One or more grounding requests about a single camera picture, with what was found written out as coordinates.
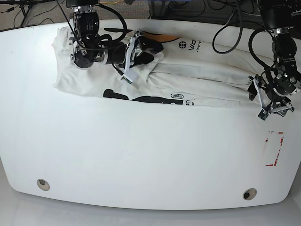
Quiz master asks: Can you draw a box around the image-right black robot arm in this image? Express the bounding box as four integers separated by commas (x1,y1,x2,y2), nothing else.
248,0,301,120

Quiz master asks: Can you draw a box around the right table cable grommet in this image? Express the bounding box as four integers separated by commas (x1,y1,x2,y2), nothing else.
243,188,257,201

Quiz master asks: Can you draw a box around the white printed t-shirt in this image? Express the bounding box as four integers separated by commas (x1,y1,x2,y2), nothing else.
52,27,260,107

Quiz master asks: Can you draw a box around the red tape rectangle marking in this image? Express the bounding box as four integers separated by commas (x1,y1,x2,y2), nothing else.
263,131,284,167

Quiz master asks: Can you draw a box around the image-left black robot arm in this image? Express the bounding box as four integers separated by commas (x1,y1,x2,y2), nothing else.
66,0,164,84

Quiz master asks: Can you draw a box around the image-left gripper white bracket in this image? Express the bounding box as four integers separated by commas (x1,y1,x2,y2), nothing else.
103,27,164,86

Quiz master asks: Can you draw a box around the image-right arm black cable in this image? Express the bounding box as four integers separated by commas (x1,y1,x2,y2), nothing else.
212,0,278,76

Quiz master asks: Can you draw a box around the image-right gripper white bracket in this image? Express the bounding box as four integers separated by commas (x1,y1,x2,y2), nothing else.
247,74,294,121

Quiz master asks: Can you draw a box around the image-left arm black cable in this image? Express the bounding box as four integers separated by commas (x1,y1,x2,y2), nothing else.
56,0,132,76

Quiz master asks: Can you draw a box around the black tripod stand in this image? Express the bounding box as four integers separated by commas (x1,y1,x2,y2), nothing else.
0,0,37,28

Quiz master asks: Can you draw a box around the table cable grommet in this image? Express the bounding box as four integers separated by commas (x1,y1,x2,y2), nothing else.
243,188,257,201
37,179,50,191

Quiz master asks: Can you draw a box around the left table cable grommet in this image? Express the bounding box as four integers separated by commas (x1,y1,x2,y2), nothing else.
37,179,50,191

